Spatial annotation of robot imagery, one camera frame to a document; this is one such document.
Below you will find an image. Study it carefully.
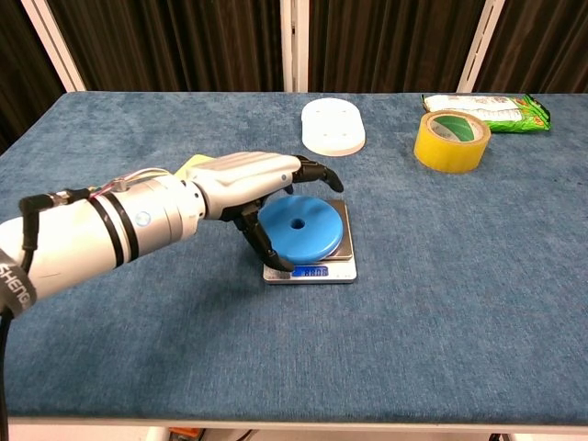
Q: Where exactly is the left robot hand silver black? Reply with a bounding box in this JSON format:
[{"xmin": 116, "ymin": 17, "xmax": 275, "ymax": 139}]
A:
[{"xmin": 183, "ymin": 151, "xmax": 345, "ymax": 272}]

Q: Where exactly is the blue disc weight with hole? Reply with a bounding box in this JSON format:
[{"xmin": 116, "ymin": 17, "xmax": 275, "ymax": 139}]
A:
[{"xmin": 257, "ymin": 195, "xmax": 345, "ymax": 259}]

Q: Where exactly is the digital kitchen scale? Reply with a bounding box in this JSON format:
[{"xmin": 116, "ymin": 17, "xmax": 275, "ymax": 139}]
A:
[{"xmin": 262, "ymin": 198, "xmax": 358, "ymax": 285}]

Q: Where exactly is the yellow sponge block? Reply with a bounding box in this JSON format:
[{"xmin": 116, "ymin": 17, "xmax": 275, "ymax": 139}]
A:
[{"xmin": 173, "ymin": 153, "xmax": 217, "ymax": 180}]

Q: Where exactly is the white oval plastic plate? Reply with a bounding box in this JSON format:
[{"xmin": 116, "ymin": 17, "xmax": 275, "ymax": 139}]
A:
[{"xmin": 300, "ymin": 96, "xmax": 368, "ymax": 158}]

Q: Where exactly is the black pleated curtain panel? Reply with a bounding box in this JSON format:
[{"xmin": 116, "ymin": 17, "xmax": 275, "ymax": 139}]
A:
[
  {"xmin": 47, "ymin": 0, "xmax": 285, "ymax": 92},
  {"xmin": 474, "ymin": 0, "xmax": 588, "ymax": 95},
  {"xmin": 0, "ymin": 0, "xmax": 64, "ymax": 155},
  {"xmin": 307, "ymin": 0, "xmax": 487, "ymax": 93}
]

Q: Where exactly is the yellow packing tape roll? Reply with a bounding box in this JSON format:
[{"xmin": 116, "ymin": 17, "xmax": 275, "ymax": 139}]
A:
[{"xmin": 413, "ymin": 109, "xmax": 492, "ymax": 175}]

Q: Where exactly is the blue fabric table cover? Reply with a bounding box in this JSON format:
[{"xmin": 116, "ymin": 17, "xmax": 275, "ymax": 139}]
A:
[{"xmin": 0, "ymin": 90, "xmax": 588, "ymax": 426}]

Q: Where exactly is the orange plastic part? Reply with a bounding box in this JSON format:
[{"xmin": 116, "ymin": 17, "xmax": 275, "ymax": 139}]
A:
[{"xmin": 167, "ymin": 426, "xmax": 203, "ymax": 441}]

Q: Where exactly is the green white snack packet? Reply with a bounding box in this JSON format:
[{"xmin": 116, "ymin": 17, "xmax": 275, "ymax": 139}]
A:
[{"xmin": 421, "ymin": 93, "xmax": 552, "ymax": 135}]

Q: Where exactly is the white metal frame post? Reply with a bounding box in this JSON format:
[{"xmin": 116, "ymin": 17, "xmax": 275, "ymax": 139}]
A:
[
  {"xmin": 20, "ymin": 0, "xmax": 87, "ymax": 93},
  {"xmin": 279, "ymin": 0, "xmax": 311, "ymax": 93},
  {"xmin": 456, "ymin": 0, "xmax": 511, "ymax": 93}
]

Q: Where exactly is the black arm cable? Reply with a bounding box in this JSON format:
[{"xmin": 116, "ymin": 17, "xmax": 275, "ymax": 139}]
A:
[{"xmin": 0, "ymin": 187, "xmax": 96, "ymax": 441}]

